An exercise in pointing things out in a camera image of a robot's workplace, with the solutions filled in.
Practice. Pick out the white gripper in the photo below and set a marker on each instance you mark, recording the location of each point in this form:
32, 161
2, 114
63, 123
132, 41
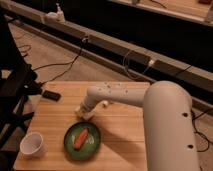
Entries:
87, 107

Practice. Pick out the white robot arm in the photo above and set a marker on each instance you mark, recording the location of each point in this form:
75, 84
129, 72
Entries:
169, 138

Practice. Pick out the white bottle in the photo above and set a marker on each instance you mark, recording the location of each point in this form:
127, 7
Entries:
105, 104

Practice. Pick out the orange carrot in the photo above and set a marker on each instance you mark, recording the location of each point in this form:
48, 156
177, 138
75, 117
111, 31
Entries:
81, 138

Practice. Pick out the black rectangular device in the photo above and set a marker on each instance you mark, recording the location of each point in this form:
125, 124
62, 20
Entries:
51, 95

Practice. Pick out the green plate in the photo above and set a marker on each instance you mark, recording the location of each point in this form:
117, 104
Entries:
90, 145

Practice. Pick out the white cup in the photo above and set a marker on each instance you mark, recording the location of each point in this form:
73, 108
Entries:
32, 145

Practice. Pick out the black stand left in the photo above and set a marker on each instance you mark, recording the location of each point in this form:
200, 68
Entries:
17, 82

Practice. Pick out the white object on rail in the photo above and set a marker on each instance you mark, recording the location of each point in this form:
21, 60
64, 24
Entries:
58, 15

